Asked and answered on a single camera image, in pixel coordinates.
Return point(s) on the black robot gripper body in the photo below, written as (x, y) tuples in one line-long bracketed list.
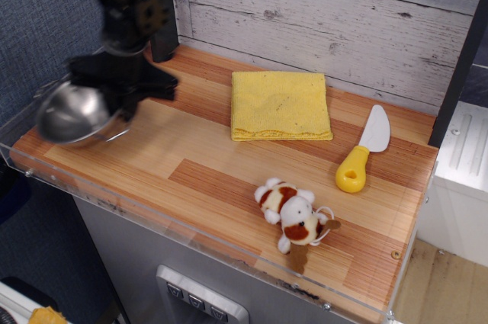
[(125, 78)]

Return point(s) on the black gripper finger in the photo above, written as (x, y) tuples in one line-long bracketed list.
[(129, 105), (111, 99)]

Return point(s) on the stainless steel bowl with handles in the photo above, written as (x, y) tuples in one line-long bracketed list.
[(75, 115)]

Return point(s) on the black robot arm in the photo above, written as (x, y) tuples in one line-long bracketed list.
[(135, 35)]

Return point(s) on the folded yellow cloth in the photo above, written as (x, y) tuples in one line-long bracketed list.
[(273, 105)]

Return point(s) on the clear acrylic table guard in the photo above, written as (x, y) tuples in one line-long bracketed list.
[(177, 191)]

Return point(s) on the silver dispenser button panel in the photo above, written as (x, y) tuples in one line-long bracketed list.
[(191, 302)]

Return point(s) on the brown white plush dog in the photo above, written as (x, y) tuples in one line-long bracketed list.
[(302, 225)]

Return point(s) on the yellow black object bottom left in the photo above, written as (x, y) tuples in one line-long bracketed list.
[(43, 315)]

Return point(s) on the white cabinet at right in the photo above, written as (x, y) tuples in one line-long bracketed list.
[(454, 215)]

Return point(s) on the black vertical post left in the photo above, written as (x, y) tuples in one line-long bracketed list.
[(165, 41)]

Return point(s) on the black vertical post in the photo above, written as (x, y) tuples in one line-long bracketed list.
[(461, 71), (165, 41)]

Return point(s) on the yellow handled toy knife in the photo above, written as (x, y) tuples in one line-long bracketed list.
[(351, 175)]

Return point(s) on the black vertical post right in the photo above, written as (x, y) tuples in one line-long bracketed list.
[(461, 71)]

